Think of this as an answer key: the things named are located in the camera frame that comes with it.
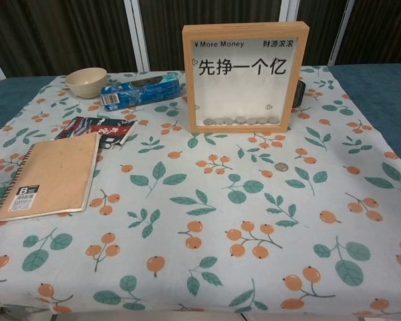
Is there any dark red snack packet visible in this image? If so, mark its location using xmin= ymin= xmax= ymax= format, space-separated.
xmin=54 ymin=115 xmax=138 ymax=151

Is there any wooden frame money box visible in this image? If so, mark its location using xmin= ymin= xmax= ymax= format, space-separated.
xmin=182 ymin=22 xmax=310 ymax=134

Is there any dark folding screen white frame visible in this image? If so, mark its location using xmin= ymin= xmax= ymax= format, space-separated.
xmin=0 ymin=0 xmax=401 ymax=84

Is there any blue cookie package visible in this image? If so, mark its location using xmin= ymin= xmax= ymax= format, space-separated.
xmin=100 ymin=74 xmax=182 ymax=112

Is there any beige bowl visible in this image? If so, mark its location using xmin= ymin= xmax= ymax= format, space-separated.
xmin=65 ymin=67 xmax=108 ymax=99

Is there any kraft spiral notebook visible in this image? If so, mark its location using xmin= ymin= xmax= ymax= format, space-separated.
xmin=0 ymin=132 xmax=102 ymax=223

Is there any teal table cover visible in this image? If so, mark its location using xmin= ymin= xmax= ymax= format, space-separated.
xmin=0 ymin=62 xmax=401 ymax=170

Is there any floral orange leaf tablecloth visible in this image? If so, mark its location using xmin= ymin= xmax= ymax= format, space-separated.
xmin=0 ymin=65 xmax=401 ymax=317

